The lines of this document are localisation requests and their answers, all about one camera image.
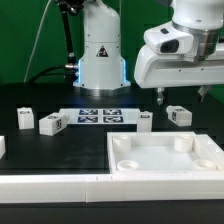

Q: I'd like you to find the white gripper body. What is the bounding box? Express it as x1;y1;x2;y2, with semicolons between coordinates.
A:
134;44;224;88

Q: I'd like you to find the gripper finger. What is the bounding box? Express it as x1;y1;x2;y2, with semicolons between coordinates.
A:
198;85;211;102
157;87;164;105

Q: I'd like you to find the white square tabletop part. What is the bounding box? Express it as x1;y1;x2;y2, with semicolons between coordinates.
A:
107;132;224;174

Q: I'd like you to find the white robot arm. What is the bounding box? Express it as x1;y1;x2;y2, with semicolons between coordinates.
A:
74;0;224;103

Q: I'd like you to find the white fiducial marker sheet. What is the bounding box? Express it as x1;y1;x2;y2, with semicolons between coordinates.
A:
59;108;140;125

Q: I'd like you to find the white right obstacle wall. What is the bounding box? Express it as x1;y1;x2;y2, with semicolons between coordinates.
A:
200;135;224;157

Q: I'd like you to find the white obstacle wall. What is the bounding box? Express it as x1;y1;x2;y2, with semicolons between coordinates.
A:
0;172;224;203
0;136;6;159
200;135;224;157

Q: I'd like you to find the black cable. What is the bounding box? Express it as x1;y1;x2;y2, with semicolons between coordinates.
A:
27;65;80;84

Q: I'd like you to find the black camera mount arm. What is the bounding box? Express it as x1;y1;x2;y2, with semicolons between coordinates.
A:
54;0;84;64

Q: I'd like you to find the white front obstacle wall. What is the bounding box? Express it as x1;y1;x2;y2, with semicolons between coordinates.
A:
0;172;224;203

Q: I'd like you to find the white thin cable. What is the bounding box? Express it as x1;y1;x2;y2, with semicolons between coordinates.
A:
23;0;53;84

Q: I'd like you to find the white left obstacle wall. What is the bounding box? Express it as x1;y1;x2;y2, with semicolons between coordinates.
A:
0;136;6;159

